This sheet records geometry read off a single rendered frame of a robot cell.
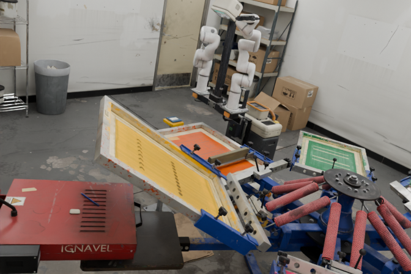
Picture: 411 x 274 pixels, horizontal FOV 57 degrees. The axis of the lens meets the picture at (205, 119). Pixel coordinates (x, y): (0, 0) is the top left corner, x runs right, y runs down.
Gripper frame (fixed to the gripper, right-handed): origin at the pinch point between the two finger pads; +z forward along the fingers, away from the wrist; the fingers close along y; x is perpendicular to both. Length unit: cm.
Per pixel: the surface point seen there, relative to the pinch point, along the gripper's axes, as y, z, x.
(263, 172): 21, 18, 96
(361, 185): 78, 41, 87
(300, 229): 49, 55, 111
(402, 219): 101, 30, 108
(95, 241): -26, 130, 93
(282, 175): 4, -207, 183
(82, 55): -303, -224, 47
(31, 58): -336, -159, 48
